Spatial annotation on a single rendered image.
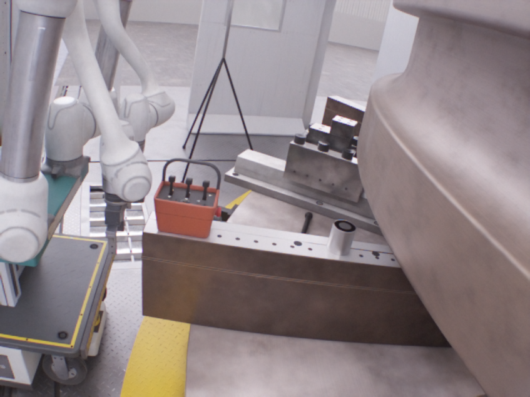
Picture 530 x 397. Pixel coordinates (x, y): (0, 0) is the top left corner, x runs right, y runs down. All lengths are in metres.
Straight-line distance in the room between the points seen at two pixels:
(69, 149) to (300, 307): 1.02
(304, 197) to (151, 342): 1.20
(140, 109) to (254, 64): 2.99
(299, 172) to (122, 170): 1.49
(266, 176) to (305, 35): 2.26
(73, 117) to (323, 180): 1.37
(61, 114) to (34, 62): 0.70
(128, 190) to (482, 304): 0.83
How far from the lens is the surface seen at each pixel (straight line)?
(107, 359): 1.91
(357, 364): 1.63
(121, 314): 2.09
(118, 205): 1.30
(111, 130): 1.05
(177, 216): 1.36
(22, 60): 0.95
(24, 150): 1.00
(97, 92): 1.07
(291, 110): 4.67
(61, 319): 1.63
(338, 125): 2.39
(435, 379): 1.73
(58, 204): 1.50
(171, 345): 1.96
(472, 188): 1.06
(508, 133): 1.08
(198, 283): 1.49
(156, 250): 1.44
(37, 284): 1.80
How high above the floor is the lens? 1.46
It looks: 29 degrees down
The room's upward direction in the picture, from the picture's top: 11 degrees clockwise
